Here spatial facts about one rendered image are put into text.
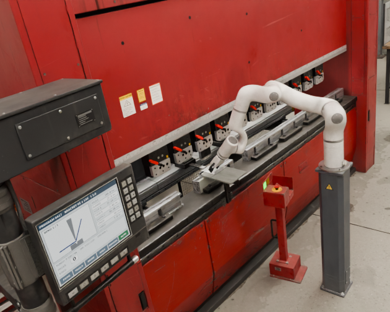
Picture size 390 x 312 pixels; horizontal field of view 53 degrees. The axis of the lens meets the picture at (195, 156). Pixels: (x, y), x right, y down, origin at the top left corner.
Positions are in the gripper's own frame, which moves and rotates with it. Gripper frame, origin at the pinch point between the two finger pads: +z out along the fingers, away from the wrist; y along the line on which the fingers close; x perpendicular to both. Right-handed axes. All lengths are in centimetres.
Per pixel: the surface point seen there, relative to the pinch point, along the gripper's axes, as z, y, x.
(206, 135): -16.9, -0.2, -17.3
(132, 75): -58, 49, -52
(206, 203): 6.1, 20.4, 16.1
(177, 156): -14.4, 28.7, -14.9
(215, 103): -30.6, -13.9, -29.2
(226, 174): -5.5, 0.0, 10.2
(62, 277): -60, 138, 20
